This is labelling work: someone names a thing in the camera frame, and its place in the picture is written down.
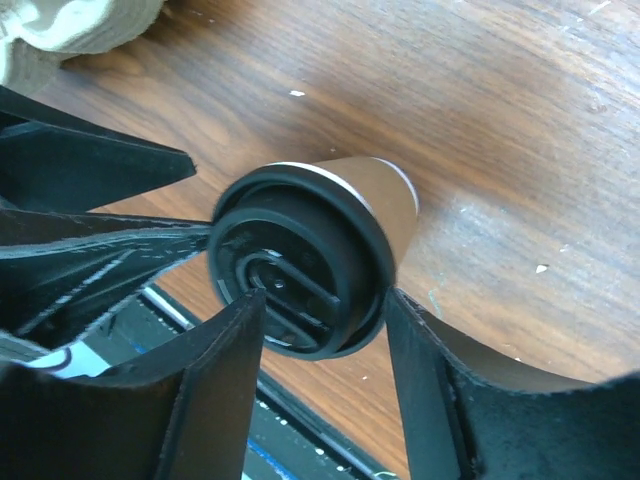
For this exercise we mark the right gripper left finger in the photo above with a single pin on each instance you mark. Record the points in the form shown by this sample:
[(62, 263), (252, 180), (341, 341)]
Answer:
[(179, 411)]

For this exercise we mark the black coffee cup lid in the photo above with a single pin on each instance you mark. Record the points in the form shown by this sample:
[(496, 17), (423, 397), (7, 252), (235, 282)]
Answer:
[(309, 240)]

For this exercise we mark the brown paper coffee cup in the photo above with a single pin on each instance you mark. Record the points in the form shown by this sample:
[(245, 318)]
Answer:
[(381, 187)]

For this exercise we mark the cardboard cup carrier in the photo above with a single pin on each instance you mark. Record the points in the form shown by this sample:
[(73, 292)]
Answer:
[(37, 36)]

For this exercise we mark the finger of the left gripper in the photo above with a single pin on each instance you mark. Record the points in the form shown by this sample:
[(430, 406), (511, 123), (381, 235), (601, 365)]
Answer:
[(52, 161), (63, 275)]

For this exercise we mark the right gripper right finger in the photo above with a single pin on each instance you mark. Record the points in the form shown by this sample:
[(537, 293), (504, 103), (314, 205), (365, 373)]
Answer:
[(470, 412)]

